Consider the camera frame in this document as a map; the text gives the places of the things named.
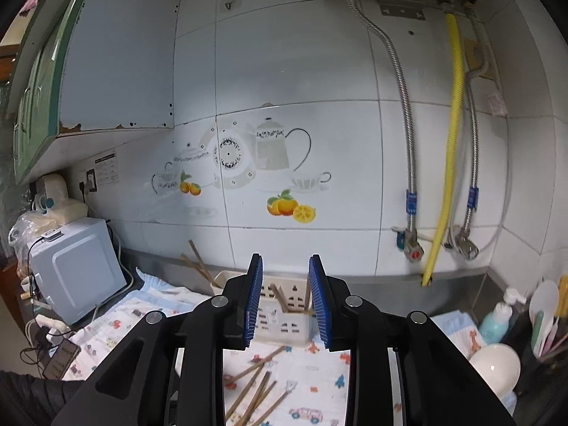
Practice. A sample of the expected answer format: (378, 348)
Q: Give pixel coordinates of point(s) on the clear plastic bag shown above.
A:
(22, 235)

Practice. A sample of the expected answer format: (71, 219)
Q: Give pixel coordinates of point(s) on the person's left forearm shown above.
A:
(31, 399)

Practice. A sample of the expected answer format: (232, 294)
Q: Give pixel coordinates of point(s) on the white power strip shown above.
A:
(49, 326)

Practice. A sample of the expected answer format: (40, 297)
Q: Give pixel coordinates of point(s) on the green wall cabinet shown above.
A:
(115, 53)

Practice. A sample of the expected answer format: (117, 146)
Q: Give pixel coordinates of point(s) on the wall power socket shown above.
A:
(89, 182)

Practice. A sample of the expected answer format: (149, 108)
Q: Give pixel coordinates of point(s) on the black utensil container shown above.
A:
(539, 372)

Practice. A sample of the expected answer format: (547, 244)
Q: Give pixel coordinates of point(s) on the pile of wooden chopsticks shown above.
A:
(255, 390)

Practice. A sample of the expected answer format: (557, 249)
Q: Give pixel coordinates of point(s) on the teal pump soap bottle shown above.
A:
(497, 324)

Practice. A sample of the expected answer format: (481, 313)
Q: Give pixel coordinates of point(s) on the small white cup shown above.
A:
(26, 285)

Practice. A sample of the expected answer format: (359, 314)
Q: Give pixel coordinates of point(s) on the black smartphone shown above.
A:
(62, 359)

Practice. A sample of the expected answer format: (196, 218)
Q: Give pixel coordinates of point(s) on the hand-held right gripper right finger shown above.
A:
(319, 301)

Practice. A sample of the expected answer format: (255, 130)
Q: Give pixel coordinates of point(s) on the metal mounting bracket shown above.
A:
(401, 11)

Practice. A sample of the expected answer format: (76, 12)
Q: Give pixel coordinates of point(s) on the yellow sponge brush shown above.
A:
(563, 293)

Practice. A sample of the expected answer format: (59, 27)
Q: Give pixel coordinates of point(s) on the long brown chopstick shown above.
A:
(204, 264)
(195, 268)

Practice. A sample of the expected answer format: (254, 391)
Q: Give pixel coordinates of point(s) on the white printed cloth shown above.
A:
(310, 386)

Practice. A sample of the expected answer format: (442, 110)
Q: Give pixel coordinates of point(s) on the white printed wall label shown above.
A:
(107, 168)

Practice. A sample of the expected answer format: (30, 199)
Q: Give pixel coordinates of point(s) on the beige plastic chopstick holder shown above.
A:
(284, 328)

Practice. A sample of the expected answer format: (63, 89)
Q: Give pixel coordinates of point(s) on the white microwave oven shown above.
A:
(84, 270)

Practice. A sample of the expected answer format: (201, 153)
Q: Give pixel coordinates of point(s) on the white rice paddle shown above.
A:
(545, 297)

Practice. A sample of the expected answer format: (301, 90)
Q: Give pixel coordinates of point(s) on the plain metal valve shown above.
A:
(463, 244)

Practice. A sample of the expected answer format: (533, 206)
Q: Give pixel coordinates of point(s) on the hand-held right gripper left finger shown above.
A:
(253, 301)

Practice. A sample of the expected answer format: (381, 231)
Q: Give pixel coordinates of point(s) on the white kitchen appliance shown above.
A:
(57, 199)

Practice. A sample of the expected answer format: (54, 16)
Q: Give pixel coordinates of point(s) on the white ceramic bowl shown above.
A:
(495, 370)

